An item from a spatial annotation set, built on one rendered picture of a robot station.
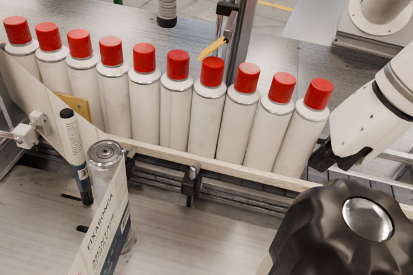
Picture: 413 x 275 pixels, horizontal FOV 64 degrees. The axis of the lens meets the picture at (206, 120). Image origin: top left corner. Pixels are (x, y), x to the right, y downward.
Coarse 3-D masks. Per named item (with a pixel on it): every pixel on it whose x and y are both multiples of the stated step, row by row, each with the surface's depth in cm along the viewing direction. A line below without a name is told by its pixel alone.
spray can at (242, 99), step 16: (240, 64) 47; (240, 80) 47; (256, 80) 47; (240, 96) 48; (256, 96) 49; (224, 112) 52; (240, 112) 49; (224, 128) 53; (240, 128) 51; (224, 144) 55; (240, 144) 54; (224, 160) 57; (240, 160) 57
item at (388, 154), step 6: (222, 114) 58; (318, 138) 56; (324, 138) 56; (384, 150) 55; (390, 150) 55; (378, 156) 55; (384, 156) 55; (390, 156) 55; (396, 156) 54; (402, 156) 54; (408, 156) 55; (402, 162) 55; (408, 162) 55
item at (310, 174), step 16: (144, 160) 59; (160, 160) 59; (208, 176) 58; (224, 176) 58; (304, 176) 60; (320, 176) 60; (336, 176) 60; (352, 176) 61; (272, 192) 56; (288, 192) 57; (400, 192) 59
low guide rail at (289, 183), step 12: (132, 144) 57; (144, 144) 57; (156, 156) 57; (168, 156) 56; (180, 156) 56; (192, 156) 56; (204, 168) 56; (216, 168) 56; (228, 168) 55; (240, 168) 55; (252, 168) 55; (264, 180) 55; (276, 180) 54; (288, 180) 54; (300, 180) 54; (408, 216) 53
